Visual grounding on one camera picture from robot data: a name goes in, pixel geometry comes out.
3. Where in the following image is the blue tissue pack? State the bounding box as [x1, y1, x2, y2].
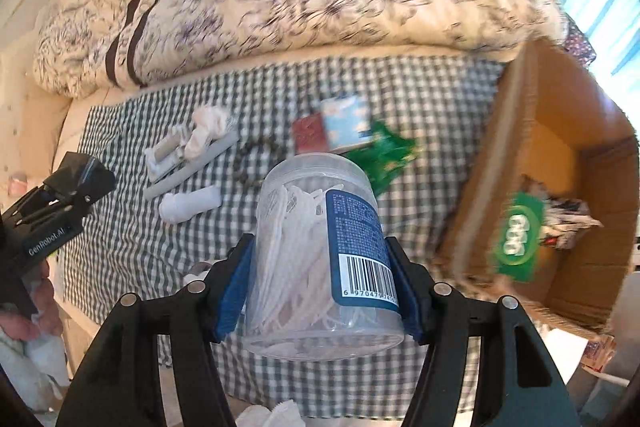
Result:
[320, 95, 376, 152]

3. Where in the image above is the clear floss pick jar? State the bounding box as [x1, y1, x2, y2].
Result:
[241, 153, 407, 362]

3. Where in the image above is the red booklet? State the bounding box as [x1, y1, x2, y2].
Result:
[291, 113, 331, 154]

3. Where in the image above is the white cylindrical flashlight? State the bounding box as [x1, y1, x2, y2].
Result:
[158, 185, 222, 225]

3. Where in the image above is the red patterned carton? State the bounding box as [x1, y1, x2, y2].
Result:
[585, 337, 616, 373]

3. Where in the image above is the green crinkled packet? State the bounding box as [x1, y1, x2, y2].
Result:
[345, 119, 418, 198]

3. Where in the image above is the white toothbrush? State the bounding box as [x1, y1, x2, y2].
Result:
[145, 130, 239, 201]

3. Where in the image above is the green packet with white print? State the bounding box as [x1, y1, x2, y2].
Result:
[492, 192, 548, 284]

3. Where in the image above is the white paper sheet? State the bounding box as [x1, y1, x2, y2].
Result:
[540, 327, 588, 388]

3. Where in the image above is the dark patterned cloth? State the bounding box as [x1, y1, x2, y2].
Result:
[562, 14, 598, 62]

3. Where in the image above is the white crumpled cloth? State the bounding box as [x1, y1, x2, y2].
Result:
[0, 332, 71, 413]

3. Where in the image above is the white crumpled tissue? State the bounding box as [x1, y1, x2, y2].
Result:
[235, 399, 303, 427]

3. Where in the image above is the black scrunchie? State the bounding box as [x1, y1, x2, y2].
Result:
[232, 139, 283, 188]

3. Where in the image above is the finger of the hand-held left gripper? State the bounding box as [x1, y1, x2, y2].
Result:
[52, 152, 118, 212]

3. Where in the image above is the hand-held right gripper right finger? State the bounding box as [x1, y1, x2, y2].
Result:
[385, 237, 583, 427]

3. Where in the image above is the beige mattress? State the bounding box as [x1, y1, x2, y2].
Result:
[0, 47, 166, 358]

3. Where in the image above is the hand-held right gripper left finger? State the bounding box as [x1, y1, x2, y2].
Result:
[55, 234, 256, 427]

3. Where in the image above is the small pink object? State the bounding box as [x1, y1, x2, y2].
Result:
[5, 172, 31, 195]

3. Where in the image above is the white holder with metal cylinder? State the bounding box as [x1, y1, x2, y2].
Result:
[145, 132, 193, 182]

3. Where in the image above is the green white checked cloth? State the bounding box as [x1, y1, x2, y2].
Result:
[52, 54, 506, 420]

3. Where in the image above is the person's left hand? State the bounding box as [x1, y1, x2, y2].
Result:
[0, 274, 63, 343]

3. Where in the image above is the black white red packet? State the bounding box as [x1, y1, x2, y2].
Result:
[520, 174, 603, 248]

